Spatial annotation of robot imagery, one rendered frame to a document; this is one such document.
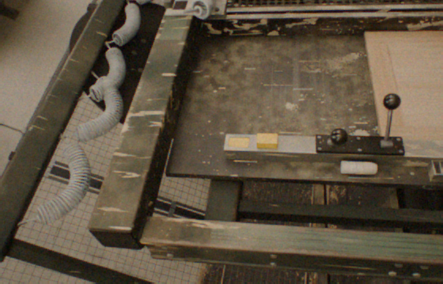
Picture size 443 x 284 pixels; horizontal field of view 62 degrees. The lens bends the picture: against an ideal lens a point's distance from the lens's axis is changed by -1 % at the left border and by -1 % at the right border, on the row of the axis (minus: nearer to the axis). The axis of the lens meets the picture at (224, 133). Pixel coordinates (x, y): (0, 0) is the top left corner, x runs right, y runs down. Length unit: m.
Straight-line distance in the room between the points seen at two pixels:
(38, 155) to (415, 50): 1.21
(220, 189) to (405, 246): 0.43
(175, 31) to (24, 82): 4.93
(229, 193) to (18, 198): 0.65
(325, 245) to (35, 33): 6.00
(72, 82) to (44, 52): 4.78
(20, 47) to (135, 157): 5.51
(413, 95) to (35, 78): 5.46
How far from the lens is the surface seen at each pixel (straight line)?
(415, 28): 1.32
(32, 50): 6.30
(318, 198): 2.16
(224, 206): 0.93
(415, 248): 0.83
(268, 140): 0.91
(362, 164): 0.93
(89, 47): 1.65
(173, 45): 1.14
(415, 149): 0.97
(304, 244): 0.79
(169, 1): 1.02
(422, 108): 1.09
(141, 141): 0.91
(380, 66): 1.17
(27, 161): 1.34
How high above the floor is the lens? 1.98
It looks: 17 degrees down
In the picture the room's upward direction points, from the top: 68 degrees counter-clockwise
